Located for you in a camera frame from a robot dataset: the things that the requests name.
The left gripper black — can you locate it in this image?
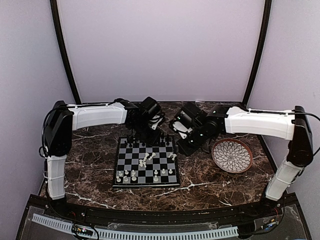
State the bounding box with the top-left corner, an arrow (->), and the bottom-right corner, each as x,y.
131,119 -> 162,147

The white king piece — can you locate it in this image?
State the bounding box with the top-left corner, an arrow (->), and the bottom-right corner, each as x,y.
148,152 -> 156,160

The black grey chessboard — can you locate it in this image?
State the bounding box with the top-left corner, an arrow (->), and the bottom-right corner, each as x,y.
112,135 -> 181,188

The white piece b file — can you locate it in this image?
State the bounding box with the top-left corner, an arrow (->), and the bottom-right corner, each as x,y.
123,176 -> 129,183

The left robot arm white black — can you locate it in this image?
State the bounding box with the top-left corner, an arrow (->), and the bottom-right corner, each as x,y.
38,96 -> 165,218

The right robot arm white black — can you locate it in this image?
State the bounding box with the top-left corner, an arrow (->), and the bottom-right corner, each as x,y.
169,102 -> 318,217

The patterned ceramic plate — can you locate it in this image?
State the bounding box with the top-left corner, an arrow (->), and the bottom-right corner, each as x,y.
211,138 -> 253,174

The black front table rail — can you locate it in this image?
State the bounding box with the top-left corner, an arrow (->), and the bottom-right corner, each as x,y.
44,199 -> 283,226

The white slotted cable duct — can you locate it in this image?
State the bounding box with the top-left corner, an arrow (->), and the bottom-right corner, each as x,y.
31,213 -> 239,240

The left black frame post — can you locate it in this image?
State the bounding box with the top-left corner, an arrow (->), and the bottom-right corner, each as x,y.
49,0 -> 82,105

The black frame post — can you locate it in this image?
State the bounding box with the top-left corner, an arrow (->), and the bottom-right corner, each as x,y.
49,0 -> 82,105
242,0 -> 272,107

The right black frame post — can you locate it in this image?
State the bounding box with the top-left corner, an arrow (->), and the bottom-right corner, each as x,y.
242,0 -> 272,107

